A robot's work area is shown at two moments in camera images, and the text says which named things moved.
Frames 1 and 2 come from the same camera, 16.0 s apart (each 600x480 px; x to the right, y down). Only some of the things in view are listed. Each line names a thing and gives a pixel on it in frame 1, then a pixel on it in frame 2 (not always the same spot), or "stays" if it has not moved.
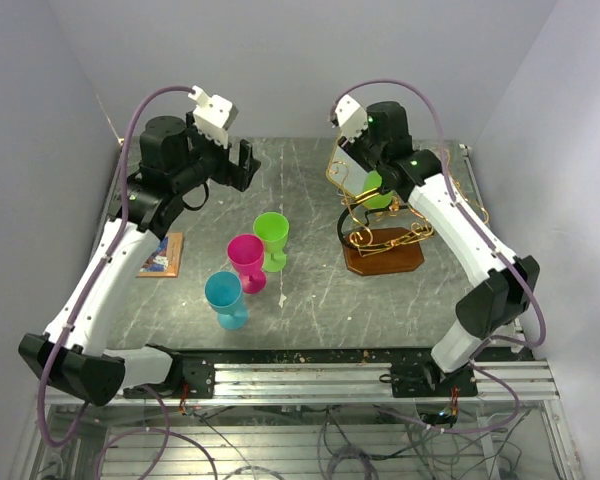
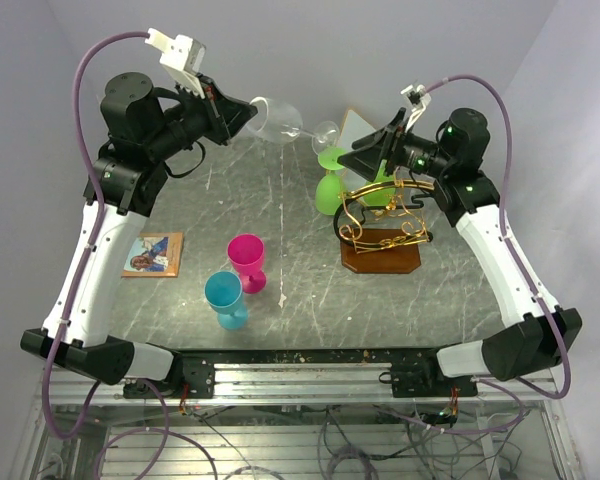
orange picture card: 165,260 stays
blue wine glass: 224,294 stays
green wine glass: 273,228 → 328,188
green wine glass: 371,181 stays
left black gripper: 227,174 → 225,115
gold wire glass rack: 382,233 stays
